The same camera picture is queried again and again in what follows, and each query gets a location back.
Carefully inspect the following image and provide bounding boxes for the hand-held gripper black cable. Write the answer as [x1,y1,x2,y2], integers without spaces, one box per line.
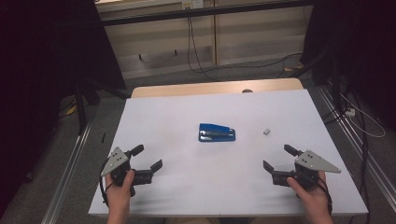
[99,166,115,208]
[317,177,333,217]

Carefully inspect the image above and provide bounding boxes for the blue stapler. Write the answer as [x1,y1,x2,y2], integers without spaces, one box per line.
[198,122,236,143]

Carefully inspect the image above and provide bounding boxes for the black horizontal bar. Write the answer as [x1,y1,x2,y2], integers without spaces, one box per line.
[101,0,316,27]

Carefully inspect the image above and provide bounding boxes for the right hand-held gripper black cable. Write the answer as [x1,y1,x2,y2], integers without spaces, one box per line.
[317,177,333,217]

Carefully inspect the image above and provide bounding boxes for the black curtain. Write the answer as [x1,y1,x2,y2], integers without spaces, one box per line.
[0,0,127,216]
[300,0,396,132]

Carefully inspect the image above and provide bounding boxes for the wooden table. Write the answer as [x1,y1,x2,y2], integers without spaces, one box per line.
[130,77,304,99]

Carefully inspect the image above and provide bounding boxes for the black metal stand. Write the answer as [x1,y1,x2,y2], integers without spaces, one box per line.
[73,77,132,136]

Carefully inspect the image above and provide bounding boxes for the white cable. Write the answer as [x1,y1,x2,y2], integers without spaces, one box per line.
[340,92,387,139]

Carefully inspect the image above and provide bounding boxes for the black floor cables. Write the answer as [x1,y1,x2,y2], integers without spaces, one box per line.
[323,77,372,224]

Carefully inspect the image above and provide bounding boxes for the aluminium floor rail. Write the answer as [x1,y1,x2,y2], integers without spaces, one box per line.
[40,120,93,224]
[317,85,396,204]

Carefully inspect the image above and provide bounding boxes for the white wall socket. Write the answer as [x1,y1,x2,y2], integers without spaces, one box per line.
[181,0,205,9]

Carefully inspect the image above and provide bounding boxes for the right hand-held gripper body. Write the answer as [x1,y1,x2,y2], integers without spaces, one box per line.
[271,149,342,190]

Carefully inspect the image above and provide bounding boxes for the yellow floor tape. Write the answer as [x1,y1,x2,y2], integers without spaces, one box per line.
[284,64,304,73]
[64,104,78,118]

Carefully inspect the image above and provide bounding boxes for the person's right hand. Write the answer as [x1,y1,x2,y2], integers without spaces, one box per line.
[287,171,332,216]

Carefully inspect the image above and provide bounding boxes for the left hand-held gripper black cable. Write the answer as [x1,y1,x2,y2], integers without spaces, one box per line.
[99,166,115,208]

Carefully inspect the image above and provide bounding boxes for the white table cover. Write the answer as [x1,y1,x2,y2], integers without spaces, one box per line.
[88,89,369,217]

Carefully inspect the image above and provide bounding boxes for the person's left hand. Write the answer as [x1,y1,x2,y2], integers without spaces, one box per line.
[105,169,135,216]

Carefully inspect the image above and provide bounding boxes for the beige cabinet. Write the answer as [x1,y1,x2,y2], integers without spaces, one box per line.
[94,0,314,80]

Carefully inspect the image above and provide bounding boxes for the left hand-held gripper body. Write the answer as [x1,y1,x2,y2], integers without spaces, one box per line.
[101,147,154,198]

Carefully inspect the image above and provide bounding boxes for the black hanging cable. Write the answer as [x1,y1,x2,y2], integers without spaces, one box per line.
[186,15,304,82]

